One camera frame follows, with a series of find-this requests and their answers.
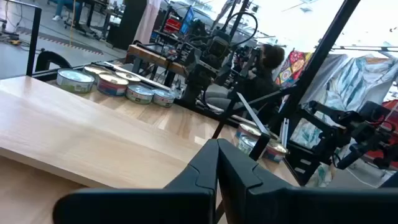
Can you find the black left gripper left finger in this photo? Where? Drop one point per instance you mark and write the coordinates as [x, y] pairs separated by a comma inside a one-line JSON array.
[[155, 205]]

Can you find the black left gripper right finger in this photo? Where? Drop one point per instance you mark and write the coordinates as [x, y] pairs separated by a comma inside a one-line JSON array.
[[280, 205]]

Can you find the silver lid seafood can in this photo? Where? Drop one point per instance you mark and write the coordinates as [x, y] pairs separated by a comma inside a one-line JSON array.
[[74, 81], [247, 144], [139, 94], [163, 98]]

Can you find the person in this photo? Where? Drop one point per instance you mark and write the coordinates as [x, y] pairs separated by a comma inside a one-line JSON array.
[[63, 7], [261, 84]]

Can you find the black equipment stand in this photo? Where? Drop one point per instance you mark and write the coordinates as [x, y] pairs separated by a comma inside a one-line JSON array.
[[371, 112]]

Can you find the colourful patterned cloth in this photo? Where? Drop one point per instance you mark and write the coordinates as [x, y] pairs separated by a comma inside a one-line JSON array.
[[292, 67]]

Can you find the white blue patterned cloth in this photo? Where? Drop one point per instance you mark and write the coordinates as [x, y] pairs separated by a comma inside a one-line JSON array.
[[357, 87]]

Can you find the grey cloth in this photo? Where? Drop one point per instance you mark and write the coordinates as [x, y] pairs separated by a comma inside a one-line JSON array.
[[329, 71]]

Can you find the red cart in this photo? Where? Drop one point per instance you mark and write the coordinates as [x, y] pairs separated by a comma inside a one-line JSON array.
[[392, 109]]

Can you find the wooden background table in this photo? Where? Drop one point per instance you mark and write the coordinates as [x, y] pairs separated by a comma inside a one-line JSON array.
[[149, 56]]

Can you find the red storage box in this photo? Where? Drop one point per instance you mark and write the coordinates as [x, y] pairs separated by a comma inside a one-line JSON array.
[[172, 25]]

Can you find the black pillar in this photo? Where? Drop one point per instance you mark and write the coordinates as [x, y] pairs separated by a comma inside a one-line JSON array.
[[129, 23]]

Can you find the pink curtain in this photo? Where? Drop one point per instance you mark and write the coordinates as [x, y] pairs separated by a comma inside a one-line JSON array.
[[148, 18]]

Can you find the blue screen monitor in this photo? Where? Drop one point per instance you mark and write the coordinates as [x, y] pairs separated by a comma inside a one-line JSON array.
[[187, 20]]

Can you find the black office desk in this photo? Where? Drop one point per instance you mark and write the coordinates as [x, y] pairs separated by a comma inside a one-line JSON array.
[[90, 12]]

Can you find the yellow floor device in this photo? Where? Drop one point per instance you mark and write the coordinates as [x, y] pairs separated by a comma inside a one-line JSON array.
[[14, 42]]

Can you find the wooden shelf with black frame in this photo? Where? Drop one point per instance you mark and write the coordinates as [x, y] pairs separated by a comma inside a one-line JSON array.
[[93, 140]]

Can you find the black aluminium table frame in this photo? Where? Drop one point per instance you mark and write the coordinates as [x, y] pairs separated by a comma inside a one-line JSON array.
[[314, 62]]

